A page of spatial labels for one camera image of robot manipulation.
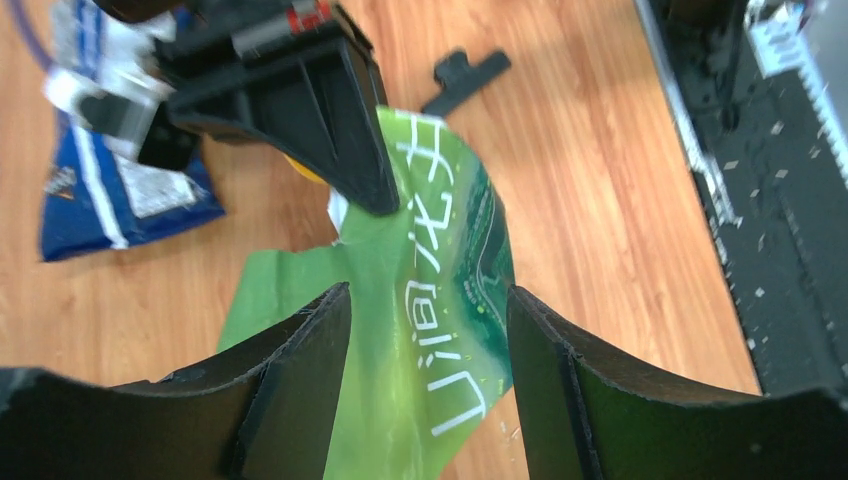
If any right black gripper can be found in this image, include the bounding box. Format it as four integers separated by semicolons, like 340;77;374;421
152;1;400;215

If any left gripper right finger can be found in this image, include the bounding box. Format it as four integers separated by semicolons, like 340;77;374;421
506;285;847;479

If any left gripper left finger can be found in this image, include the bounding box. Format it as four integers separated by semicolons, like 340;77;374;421
1;283;351;479

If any yellow plastic scoop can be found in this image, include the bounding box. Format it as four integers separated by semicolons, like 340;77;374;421
284;154;327;185

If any black bag clip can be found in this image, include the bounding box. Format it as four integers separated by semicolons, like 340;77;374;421
420;49;512;117

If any green litter bag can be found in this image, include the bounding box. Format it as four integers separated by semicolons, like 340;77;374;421
219;107;515;479

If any blue white snack bag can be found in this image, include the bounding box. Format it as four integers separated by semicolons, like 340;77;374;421
38;0;228;264

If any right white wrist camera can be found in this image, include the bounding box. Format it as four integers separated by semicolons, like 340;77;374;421
43;1;177;163

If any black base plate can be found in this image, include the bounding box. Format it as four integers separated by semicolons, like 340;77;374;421
636;1;847;396

